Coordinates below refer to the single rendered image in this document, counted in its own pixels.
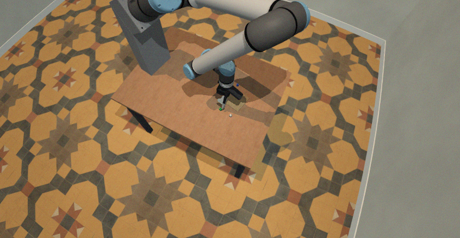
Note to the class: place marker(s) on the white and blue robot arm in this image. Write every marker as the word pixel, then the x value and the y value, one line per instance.
pixel 271 23

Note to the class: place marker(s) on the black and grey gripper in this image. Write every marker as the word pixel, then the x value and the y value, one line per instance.
pixel 222 91

